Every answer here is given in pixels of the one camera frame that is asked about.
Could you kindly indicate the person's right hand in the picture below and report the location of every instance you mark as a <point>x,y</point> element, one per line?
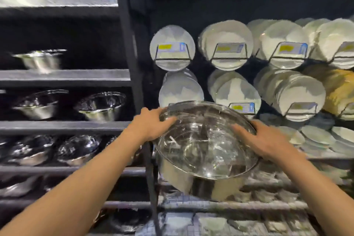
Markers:
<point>271,143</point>

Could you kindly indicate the person's left hand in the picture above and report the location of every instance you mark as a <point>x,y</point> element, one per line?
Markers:
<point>146,125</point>

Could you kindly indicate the person's right thumb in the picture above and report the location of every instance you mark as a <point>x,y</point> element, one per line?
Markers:
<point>242,130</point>

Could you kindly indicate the person's left thumb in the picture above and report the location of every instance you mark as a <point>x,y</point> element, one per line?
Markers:
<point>166,124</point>

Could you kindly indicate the large steel mixing bowl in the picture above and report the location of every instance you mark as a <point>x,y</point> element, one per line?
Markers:
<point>204,150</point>

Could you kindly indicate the person's right forearm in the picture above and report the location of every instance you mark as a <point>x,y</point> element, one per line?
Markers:
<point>320,191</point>

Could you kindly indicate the person's left forearm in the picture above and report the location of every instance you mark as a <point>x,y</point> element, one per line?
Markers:
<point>74,188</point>

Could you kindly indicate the yellow and blue price label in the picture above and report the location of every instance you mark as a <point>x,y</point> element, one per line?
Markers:
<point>243,107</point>
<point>171,47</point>
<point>229,48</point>
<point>293,48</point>
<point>348,47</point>
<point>304,106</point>

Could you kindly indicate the stack of white plates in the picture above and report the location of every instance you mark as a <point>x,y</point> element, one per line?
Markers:
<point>229,32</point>
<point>332,34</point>
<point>235,90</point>
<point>181,90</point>
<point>171,35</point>
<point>282,32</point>
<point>296,92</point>

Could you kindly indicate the row of small white dishes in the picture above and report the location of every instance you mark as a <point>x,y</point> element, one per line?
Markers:
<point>290,186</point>

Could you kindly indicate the row of white oval plates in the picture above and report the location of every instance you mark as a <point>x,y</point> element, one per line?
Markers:
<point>318,135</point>

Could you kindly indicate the row of white square dishes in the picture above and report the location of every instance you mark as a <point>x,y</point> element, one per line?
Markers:
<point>221,224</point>

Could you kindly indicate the stack of yellow plates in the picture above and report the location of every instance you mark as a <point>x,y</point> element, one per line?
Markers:
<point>338,92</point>

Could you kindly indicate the black metal shelf rack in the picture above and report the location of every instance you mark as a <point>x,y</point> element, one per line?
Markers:
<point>66,78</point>

